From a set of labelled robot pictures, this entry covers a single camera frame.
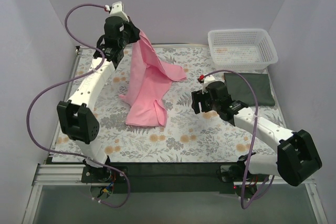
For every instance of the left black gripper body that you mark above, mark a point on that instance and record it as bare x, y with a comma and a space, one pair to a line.
134, 32

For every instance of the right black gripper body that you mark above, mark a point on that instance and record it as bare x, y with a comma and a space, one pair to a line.
197, 100

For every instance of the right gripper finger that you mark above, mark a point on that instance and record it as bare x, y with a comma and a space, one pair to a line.
200, 106
199, 96

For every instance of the pink t shirt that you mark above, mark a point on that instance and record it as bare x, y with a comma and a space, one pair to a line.
150, 79

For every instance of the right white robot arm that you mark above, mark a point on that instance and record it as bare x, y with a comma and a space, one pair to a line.
296, 155

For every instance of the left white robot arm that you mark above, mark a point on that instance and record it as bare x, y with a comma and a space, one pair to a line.
76, 116

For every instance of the folded dark green t shirt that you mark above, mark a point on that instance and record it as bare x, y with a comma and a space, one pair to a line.
239, 90

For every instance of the floral patterned table mat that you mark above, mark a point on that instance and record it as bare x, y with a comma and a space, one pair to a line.
187, 137

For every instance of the white plastic basket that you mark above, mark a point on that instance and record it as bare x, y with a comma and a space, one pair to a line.
241, 49

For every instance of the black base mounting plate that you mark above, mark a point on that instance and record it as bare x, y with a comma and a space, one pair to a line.
168, 177

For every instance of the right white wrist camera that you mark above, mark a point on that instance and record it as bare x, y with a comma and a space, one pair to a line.
208, 80

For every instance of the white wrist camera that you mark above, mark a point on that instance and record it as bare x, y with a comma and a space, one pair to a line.
208, 80
117, 9

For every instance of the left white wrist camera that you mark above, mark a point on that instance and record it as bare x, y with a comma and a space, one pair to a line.
117, 9

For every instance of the aluminium table frame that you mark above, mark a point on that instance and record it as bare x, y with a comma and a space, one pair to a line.
61, 169

